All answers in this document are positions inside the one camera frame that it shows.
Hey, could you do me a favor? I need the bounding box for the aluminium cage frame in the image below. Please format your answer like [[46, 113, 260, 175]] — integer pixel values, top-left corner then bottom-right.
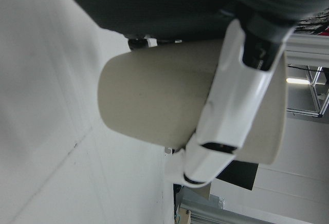
[[286, 66, 329, 118]]

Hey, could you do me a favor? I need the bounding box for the long ceiling light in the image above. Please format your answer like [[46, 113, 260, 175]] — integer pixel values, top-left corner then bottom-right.
[[286, 77, 309, 85]]

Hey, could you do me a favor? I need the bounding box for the beige cup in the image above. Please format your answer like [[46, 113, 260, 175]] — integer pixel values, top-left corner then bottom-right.
[[97, 38, 288, 164]]

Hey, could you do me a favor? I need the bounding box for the aluminium profile rail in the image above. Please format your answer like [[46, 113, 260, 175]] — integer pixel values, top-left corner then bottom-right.
[[179, 195, 329, 224]]

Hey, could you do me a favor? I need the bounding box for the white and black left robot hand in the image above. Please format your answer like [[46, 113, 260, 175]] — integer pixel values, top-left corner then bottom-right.
[[58, 0, 329, 188]]

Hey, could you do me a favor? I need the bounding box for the black Huawei monitor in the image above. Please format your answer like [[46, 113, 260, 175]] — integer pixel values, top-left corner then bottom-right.
[[213, 161, 259, 191]]

